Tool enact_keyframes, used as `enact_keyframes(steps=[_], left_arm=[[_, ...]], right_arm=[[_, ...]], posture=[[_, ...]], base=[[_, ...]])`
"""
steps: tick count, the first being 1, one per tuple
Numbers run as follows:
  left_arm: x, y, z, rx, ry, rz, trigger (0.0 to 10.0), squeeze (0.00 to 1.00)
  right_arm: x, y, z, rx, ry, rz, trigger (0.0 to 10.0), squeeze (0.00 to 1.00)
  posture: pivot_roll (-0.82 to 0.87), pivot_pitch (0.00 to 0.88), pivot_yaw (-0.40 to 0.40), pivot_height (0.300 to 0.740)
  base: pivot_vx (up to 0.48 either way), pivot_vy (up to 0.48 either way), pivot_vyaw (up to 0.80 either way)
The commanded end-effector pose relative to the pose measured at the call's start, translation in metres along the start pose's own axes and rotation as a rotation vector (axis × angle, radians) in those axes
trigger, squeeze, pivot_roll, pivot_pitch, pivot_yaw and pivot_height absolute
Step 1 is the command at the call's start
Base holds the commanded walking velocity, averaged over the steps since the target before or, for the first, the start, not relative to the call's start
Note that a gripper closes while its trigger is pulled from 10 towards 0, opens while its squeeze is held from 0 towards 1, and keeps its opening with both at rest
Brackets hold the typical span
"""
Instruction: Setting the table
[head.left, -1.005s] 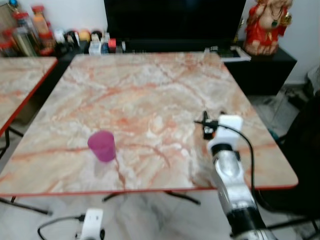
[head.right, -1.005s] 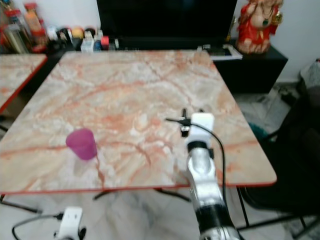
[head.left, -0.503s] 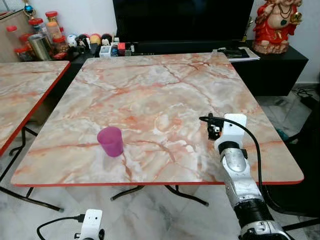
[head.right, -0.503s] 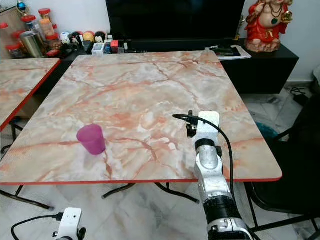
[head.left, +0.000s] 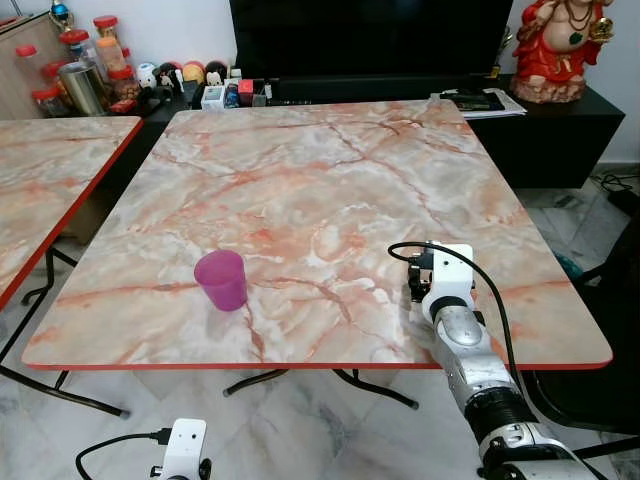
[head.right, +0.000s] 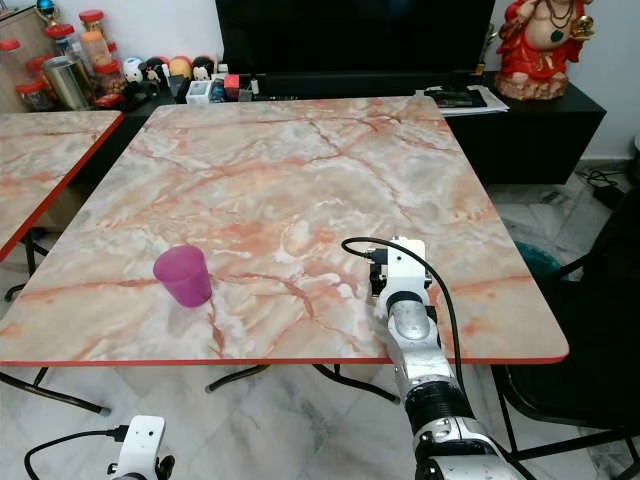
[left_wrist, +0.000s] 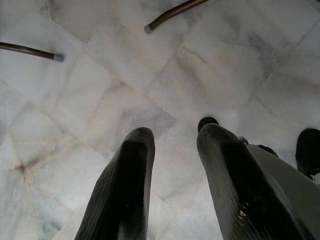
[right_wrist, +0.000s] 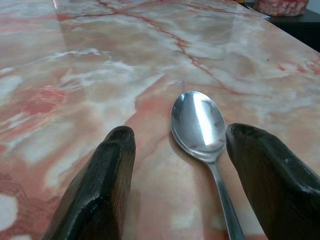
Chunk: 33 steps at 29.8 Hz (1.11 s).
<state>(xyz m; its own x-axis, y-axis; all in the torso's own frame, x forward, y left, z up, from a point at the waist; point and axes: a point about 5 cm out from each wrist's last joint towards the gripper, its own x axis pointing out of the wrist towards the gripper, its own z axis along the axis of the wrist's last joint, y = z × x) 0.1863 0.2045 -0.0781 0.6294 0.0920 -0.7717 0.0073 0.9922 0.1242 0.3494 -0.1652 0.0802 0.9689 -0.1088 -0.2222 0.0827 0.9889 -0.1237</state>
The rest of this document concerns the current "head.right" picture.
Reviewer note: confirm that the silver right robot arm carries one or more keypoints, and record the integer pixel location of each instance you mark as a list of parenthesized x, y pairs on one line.
[(420, 350)]

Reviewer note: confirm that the large marble table red edge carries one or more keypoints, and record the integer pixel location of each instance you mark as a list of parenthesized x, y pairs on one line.
[(310, 180)]

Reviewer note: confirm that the teal object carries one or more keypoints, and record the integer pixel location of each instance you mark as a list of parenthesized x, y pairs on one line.
[(538, 260)]

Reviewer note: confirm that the purple plastic cup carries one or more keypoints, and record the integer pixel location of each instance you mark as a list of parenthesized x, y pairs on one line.
[(183, 277)]

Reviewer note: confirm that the flat black device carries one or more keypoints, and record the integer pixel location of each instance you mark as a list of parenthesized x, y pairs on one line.
[(460, 97)]

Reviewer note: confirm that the black tv console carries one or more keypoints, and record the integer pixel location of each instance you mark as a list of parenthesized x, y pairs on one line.
[(530, 140)]

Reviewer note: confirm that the white papers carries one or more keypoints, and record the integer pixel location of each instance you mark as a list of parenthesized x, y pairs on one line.
[(498, 106)]

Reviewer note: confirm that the black chair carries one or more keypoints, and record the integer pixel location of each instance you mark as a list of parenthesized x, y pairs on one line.
[(610, 300)]

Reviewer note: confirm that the black television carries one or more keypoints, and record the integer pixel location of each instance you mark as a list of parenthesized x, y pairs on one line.
[(350, 35)]

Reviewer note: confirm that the small blue red box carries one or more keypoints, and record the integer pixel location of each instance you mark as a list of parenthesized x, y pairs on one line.
[(226, 88)]

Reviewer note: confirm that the small white box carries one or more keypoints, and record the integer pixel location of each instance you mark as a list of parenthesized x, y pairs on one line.
[(199, 92)]

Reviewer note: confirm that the dark round toy figurine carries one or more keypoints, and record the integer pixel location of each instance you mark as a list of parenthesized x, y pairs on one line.
[(156, 68), (205, 66)]

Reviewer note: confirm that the red laughing buddha statue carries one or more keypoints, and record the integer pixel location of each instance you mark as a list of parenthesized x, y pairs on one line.
[(545, 50)]

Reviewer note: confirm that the yellow round toy figurine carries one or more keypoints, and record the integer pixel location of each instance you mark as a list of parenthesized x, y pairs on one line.
[(180, 67)]

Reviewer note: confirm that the marble side table red edge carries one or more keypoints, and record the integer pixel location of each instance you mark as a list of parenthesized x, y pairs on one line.
[(50, 160)]

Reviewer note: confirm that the white round toy figurine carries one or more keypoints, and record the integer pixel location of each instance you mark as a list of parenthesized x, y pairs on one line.
[(133, 69)]

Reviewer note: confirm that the steel canister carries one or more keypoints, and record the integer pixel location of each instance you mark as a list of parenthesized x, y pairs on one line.
[(68, 85)]

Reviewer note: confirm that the tall clear jar red lid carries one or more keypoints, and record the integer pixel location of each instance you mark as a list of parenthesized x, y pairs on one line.
[(95, 45)]

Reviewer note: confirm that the blue ornament ball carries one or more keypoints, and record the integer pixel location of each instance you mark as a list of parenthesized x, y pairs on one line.
[(46, 7)]

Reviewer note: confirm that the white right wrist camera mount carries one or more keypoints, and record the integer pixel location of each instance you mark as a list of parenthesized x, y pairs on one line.
[(408, 262)]

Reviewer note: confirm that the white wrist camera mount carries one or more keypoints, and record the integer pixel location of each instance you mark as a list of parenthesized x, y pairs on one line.
[(408, 262), (140, 445)]

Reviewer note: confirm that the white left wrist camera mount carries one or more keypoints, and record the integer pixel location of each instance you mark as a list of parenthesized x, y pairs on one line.
[(140, 445)]

